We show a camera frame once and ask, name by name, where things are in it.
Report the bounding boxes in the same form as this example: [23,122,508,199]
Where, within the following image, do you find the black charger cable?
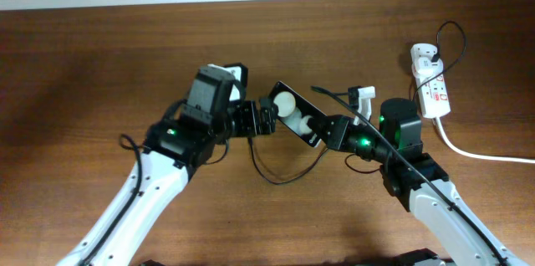
[247,20,467,186]

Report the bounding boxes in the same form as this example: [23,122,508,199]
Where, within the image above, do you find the white usb charger adapter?
[412,57,443,79]

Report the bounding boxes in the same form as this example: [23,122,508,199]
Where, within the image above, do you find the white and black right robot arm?
[307,98,524,265]

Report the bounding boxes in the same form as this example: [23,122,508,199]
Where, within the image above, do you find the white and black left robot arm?
[60,63,274,265]

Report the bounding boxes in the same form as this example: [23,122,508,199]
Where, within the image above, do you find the white power strip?
[410,43,451,119]

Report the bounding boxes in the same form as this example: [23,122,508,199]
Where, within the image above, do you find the white power strip cord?
[433,116,535,165]

